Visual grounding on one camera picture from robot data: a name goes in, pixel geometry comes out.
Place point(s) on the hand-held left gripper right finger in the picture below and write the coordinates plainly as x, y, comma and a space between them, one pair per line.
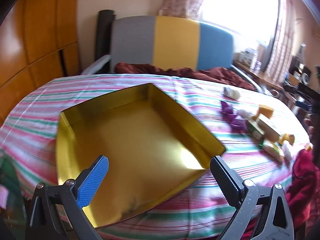
225, 182

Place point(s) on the person's red clothing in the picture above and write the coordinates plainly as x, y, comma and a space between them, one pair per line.
305, 180

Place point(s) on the small white wad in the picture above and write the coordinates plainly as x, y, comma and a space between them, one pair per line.
287, 153

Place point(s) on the yellow green packet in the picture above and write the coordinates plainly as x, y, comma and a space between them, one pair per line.
272, 150

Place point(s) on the window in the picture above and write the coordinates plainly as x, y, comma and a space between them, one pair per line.
237, 5

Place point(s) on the gold tin box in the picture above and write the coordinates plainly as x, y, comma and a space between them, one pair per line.
130, 135

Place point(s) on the wooden desk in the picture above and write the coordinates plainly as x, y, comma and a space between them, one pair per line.
265, 78

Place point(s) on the wooden wardrobe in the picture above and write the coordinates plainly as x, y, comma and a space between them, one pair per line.
37, 30

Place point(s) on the purple packet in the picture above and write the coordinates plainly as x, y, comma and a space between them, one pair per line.
228, 108
238, 124

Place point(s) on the grey yellow blue sofa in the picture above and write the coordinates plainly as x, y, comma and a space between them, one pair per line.
175, 42

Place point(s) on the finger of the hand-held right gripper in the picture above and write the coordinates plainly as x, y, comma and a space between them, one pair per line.
298, 89
303, 104

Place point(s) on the striped bed sheet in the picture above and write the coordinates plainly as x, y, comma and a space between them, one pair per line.
250, 170

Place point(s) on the dark red blanket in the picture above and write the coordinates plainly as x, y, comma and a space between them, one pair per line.
212, 76

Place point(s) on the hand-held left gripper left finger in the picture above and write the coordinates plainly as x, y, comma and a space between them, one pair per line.
93, 180

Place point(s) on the cream carton box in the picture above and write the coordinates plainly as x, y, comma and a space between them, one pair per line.
268, 127

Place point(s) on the black rolled mat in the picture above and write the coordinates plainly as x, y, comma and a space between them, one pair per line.
103, 35

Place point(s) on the yellow knitted pouch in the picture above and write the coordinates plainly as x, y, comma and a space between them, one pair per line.
287, 138

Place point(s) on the small green packet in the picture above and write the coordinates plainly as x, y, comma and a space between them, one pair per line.
255, 130

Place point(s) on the white plastic wad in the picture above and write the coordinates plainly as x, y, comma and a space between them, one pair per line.
244, 113

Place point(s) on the square yellow sponge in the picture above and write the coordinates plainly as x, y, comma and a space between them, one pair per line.
266, 111

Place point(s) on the cream white wad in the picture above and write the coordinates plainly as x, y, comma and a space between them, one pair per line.
232, 93

